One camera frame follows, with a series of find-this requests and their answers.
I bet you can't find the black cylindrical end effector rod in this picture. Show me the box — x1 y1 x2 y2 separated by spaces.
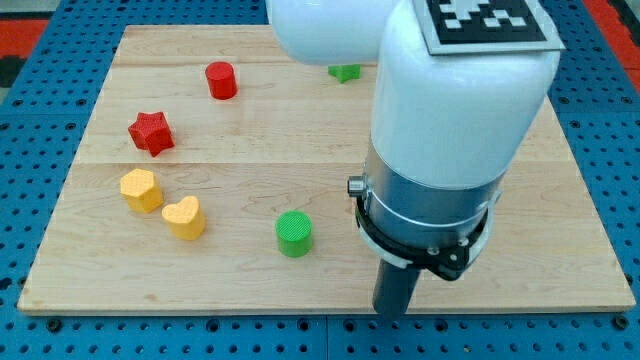
372 260 420 320

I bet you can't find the black clamp ring bracket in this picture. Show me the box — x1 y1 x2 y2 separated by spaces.
355 198 496 281

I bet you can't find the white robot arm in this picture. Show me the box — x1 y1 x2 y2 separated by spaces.
266 0 563 248

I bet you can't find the red star block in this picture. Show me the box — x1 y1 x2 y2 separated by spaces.
128 112 175 157

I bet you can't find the yellow hexagon block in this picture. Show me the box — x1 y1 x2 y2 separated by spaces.
120 168 164 213

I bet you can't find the green star block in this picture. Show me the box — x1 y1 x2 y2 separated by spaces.
328 64 361 84

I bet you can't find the green cylinder block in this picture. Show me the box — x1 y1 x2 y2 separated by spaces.
275 210 313 258

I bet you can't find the red cylinder block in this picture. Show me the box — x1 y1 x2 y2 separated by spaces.
205 62 238 100

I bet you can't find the black white fiducial marker tag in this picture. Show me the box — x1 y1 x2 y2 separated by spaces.
412 0 565 56

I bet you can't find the yellow heart block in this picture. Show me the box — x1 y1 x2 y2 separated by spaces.
161 195 206 241

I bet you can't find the light wooden board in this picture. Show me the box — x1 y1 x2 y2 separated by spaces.
18 26 636 316

